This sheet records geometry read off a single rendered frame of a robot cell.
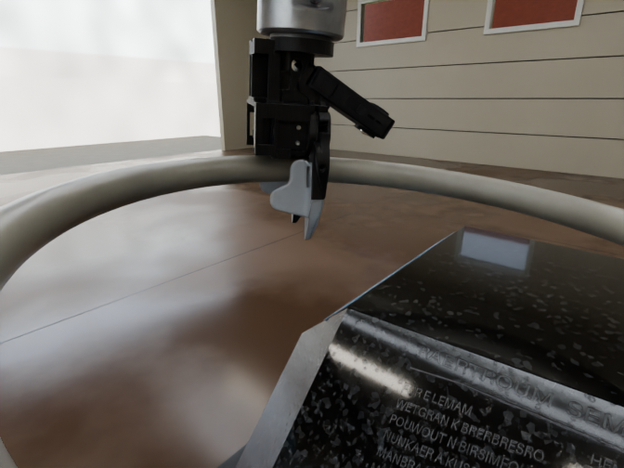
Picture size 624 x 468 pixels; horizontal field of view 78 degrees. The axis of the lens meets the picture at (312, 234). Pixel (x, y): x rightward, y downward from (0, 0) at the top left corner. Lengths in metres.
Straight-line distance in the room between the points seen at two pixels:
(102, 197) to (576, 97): 6.40
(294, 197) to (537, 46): 6.34
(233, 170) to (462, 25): 6.71
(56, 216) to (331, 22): 0.29
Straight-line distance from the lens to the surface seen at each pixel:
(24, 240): 0.25
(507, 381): 0.34
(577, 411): 0.34
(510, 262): 0.54
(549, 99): 6.59
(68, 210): 0.29
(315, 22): 0.41
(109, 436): 1.50
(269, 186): 0.49
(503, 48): 6.79
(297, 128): 0.42
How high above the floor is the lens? 0.99
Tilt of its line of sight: 19 degrees down
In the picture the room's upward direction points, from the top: straight up
